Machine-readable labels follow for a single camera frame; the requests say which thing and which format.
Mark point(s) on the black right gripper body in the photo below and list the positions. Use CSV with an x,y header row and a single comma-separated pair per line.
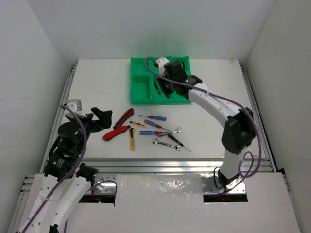
x,y
167,85

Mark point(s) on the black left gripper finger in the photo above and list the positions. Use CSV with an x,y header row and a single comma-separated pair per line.
x,y
105,123
102,114

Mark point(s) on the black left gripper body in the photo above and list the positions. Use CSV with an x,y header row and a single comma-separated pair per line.
x,y
92,120

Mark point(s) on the black precision screwdriver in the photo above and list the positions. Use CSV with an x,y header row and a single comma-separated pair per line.
x,y
157,87
177,141

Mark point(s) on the blue screwdriver thin shaft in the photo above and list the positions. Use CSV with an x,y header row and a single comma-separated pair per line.
x,y
161,118

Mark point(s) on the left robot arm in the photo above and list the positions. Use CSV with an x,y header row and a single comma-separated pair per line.
x,y
65,178

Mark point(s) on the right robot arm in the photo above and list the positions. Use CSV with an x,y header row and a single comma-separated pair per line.
x,y
238,131

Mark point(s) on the black red utility knife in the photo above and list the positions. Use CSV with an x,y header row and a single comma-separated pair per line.
x,y
123,118

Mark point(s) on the large yellow box cutter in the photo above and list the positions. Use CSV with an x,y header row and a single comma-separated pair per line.
x,y
132,139

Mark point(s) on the small yellow box cutter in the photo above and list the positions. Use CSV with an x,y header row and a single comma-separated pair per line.
x,y
138,124

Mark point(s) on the green six-compartment bin tray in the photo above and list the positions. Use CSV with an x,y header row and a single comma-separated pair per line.
x,y
142,91

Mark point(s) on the blue screwdriver lower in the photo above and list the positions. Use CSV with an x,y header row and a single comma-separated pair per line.
x,y
152,132

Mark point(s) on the blue screwdriver middle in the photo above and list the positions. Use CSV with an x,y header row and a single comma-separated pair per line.
x,y
148,122

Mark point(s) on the small silver wrench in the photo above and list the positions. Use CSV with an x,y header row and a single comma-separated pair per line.
x,y
178,130

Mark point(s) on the long silver wrench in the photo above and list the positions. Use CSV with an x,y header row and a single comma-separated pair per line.
x,y
176,147

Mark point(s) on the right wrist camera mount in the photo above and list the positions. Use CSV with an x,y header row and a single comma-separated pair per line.
x,y
160,63

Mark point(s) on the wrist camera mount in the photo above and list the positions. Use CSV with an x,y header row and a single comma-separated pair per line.
x,y
160,63
75,105

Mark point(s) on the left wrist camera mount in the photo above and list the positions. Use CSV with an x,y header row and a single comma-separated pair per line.
x,y
75,105

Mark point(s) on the aluminium rail frame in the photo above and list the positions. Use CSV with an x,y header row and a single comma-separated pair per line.
x,y
163,166

